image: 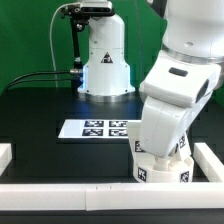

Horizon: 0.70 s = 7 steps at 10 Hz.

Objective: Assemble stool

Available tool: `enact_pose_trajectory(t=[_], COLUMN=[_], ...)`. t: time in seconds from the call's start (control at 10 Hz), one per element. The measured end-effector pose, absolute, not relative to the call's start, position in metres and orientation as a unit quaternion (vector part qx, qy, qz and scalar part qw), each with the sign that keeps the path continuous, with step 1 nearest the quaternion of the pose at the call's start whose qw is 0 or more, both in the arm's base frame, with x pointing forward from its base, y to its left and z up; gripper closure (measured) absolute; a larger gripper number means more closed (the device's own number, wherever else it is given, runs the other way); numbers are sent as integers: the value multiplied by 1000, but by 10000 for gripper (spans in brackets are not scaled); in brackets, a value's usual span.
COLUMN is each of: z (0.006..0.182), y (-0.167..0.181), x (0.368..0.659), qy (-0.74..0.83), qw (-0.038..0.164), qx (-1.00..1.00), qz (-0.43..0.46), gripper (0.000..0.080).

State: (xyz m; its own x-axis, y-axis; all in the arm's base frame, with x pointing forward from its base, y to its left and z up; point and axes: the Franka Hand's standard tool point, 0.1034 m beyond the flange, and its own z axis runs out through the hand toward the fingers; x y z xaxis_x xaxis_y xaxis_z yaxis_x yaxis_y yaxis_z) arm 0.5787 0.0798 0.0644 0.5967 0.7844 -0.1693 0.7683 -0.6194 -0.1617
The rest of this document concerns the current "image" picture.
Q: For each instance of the black camera stand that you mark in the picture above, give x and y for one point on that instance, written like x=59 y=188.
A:
x=78 y=22

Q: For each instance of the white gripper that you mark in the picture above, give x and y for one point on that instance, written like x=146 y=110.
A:
x=175 y=92

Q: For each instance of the white front fence bar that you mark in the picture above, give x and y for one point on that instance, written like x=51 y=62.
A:
x=118 y=196

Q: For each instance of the white fence bar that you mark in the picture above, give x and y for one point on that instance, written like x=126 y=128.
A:
x=209 y=163
x=118 y=196
x=5 y=156

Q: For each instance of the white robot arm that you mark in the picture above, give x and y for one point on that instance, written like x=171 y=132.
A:
x=194 y=34

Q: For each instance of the grey depth camera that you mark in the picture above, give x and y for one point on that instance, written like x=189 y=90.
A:
x=97 y=8

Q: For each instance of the white round stool seat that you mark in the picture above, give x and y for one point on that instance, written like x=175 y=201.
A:
x=148 y=169

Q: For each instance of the white left fence bar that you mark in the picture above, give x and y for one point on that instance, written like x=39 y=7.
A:
x=5 y=156

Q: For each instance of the white right fence bar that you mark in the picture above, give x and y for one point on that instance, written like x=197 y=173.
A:
x=209 y=163

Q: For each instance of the white marker sheet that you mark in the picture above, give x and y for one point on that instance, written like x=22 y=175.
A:
x=95 y=129

